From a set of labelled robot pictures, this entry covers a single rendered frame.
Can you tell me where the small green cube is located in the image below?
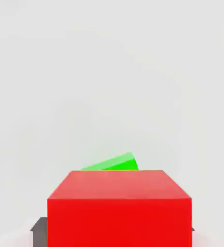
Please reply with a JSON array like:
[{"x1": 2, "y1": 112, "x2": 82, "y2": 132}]
[{"x1": 80, "y1": 151, "x2": 140, "y2": 171}]

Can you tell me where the small red cube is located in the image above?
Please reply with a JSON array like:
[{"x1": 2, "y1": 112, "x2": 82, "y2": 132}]
[{"x1": 47, "y1": 170, "x2": 193, "y2": 247}]

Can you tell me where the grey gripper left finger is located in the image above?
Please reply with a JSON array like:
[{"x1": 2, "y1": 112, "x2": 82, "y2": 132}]
[{"x1": 13, "y1": 217, "x2": 48, "y2": 247}]

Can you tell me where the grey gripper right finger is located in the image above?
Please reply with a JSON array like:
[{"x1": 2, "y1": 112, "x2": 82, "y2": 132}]
[{"x1": 191, "y1": 227, "x2": 213, "y2": 247}]

